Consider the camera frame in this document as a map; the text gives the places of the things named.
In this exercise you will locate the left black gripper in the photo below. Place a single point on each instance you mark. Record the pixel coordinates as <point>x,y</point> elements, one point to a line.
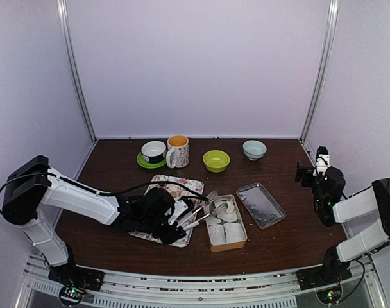
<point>174,233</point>

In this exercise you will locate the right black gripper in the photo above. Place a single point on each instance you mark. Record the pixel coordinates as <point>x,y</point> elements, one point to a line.
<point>301,170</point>

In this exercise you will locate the bear print tin lid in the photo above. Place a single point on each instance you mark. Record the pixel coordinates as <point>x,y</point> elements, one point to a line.
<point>263,208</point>

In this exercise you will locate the metal tongs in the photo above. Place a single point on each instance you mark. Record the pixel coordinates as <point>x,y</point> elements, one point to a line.
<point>202,211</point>

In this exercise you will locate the white round chocolate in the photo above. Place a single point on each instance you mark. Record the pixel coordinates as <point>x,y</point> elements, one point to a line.
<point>230,209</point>

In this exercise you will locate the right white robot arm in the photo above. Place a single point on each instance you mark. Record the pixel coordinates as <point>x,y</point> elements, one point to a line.
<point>371,206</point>

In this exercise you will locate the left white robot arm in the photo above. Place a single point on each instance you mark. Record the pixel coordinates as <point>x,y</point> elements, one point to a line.
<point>35,184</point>

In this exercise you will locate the tan chocolate tin box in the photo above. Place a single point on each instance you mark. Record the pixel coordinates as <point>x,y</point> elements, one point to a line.
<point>215,220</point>

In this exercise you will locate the green saucer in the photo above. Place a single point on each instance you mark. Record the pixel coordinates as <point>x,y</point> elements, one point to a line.
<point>147,165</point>

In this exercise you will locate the light blue bowl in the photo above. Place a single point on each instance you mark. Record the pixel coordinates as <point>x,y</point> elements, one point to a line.
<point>254,149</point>

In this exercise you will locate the white cup with dark band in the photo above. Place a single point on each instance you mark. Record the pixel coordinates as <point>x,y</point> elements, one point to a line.
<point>153,151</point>

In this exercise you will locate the white mug orange inside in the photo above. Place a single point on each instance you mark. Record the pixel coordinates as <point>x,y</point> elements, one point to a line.
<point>177,155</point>

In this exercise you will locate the white paper cup liner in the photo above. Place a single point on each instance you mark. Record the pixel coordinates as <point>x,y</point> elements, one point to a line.
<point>222,215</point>
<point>234,233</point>
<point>217,234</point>

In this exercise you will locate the green bowl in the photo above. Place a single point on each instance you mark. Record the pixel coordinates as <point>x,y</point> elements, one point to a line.
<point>216,161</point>

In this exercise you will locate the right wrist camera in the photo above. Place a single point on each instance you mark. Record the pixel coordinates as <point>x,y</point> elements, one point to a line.
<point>323,158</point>

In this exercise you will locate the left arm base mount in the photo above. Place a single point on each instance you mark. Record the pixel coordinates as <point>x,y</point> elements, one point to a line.
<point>74,276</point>

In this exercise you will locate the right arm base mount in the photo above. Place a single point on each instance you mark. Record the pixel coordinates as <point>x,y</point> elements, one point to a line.
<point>323,277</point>

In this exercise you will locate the front aluminium rail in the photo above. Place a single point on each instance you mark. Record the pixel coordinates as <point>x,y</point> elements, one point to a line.
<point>270,289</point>

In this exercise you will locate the right aluminium frame post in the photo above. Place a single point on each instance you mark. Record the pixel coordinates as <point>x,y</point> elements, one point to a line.
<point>328,43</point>

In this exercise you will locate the aluminium frame post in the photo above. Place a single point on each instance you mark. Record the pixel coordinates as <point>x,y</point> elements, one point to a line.
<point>328,43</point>
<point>75,76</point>

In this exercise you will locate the left aluminium frame post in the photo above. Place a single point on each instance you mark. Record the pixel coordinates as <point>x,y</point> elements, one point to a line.
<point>75,76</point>

